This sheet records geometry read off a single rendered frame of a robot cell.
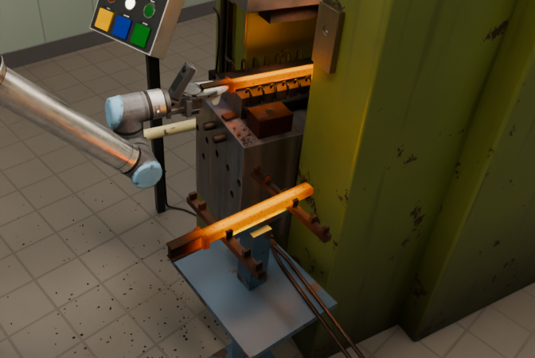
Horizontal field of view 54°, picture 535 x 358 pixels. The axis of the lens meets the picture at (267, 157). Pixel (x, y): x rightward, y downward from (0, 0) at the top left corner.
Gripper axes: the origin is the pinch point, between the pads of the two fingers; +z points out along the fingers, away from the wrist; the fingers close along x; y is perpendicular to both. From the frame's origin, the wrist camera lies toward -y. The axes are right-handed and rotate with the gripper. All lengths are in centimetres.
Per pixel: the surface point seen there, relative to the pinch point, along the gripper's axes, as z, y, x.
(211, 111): -3.1, 10.6, -2.2
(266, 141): 4.8, 9.3, 21.4
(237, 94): 3.0, 1.6, 4.4
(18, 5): -37, 59, -243
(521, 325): 110, 101, 72
